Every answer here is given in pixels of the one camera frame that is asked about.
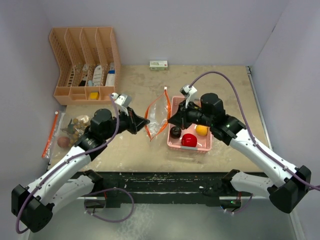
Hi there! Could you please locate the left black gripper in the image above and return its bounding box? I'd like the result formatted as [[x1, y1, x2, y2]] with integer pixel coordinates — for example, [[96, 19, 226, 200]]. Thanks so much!
[[102, 106, 149, 140]]

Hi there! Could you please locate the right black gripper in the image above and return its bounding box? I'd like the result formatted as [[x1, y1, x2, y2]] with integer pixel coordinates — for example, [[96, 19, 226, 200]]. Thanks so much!
[[168, 98, 214, 130]]

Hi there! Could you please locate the dark purple mangosteen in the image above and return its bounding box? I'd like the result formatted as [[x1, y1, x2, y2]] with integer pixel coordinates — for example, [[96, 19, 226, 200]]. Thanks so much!
[[169, 126, 182, 139]]

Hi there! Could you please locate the red apple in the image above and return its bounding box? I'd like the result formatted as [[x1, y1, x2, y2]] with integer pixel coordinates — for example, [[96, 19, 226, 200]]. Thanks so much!
[[181, 133, 198, 148]]

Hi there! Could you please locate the clear zip bag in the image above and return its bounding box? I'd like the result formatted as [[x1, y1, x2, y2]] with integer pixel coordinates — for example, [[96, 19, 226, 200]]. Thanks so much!
[[144, 86, 172, 141], [41, 111, 91, 160]]

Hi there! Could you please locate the yellow orange peach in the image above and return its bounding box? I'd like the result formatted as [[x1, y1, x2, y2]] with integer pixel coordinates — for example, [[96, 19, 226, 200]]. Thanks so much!
[[195, 125, 209, 137]]

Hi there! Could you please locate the white mushroom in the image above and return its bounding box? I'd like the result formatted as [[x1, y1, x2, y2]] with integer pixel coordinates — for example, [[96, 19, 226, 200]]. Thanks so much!
[[76, 115, 91, 125]]

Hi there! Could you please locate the brown longan bunch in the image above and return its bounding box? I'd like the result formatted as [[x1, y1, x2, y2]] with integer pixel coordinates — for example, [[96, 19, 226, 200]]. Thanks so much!
[[61, 118, 89, 147]]

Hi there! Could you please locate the clear zip top bag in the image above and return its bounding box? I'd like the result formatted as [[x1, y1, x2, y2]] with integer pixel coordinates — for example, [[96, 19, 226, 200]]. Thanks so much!
[[41, 111, 91, 160]]

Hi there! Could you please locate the brown passion fruit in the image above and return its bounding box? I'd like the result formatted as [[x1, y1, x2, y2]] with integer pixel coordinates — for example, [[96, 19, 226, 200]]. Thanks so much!
[[57, 136, 70, 149]]

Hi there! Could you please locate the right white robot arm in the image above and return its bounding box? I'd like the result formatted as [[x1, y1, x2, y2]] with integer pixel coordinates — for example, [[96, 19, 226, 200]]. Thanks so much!
[[168, 93, 312, 214]]

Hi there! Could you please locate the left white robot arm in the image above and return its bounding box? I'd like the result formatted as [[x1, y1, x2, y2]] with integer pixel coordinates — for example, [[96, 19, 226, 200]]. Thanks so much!
[[11, 107, 150, 235]]

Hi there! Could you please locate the pink plastic basket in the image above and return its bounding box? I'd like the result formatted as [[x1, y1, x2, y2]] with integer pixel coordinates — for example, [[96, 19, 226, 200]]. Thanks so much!
[[166, 95, 213, 153]]

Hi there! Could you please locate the white blue box in organizer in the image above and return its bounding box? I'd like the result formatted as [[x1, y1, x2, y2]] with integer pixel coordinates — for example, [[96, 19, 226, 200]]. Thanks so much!
[[105, 62, 116, 87]]

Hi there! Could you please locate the yellow block in organizer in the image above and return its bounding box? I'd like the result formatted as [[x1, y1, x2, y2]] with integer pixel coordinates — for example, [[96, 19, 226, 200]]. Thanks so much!
[[89, 91, 100, 100]]

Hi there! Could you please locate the small green white box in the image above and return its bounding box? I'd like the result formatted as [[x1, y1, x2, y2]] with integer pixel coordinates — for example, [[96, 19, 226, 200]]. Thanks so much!
[[149, 60, 168, 71]]

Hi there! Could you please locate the white tube in organizer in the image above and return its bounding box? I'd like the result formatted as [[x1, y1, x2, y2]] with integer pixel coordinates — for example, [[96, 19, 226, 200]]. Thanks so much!
[[92, 65, 103, 87]]

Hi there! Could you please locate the black white item in organizer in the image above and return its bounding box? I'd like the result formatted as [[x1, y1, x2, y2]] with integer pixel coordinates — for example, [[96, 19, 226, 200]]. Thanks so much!
[[78, 63, 88, 87]]

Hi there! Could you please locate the orange file organizer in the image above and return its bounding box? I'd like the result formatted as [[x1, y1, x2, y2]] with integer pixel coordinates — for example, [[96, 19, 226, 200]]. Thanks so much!
[[49, 27, 122, 106]]

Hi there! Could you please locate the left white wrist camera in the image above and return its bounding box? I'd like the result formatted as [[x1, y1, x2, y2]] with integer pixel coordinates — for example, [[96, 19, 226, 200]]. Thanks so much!
[[111, 92, 132, 116]]

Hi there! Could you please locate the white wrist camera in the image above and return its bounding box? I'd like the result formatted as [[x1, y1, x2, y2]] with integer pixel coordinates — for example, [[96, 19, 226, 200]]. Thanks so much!
[[111, 92, 132, 116], [180, 84, 197, 108]]

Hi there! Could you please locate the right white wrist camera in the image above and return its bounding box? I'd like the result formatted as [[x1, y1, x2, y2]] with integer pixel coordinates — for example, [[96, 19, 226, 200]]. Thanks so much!
[[180, 84, 197, 108]]

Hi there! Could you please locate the black metal base frame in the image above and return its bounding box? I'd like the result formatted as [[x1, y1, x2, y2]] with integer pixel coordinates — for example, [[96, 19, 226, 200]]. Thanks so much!
[[59, 169, 253, 210]]

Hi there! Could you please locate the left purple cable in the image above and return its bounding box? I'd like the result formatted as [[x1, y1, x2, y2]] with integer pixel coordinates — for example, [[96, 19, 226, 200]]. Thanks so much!
[[15, 94, 137, 235]]

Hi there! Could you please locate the purple cable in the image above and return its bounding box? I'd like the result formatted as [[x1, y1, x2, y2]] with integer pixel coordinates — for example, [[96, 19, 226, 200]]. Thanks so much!
[[15, 94, 137, 235], [188, 71, 320, 216]]

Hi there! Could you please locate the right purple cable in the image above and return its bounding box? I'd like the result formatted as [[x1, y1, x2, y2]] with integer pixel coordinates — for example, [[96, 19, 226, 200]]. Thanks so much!
[[188, 71, 320, 216]]

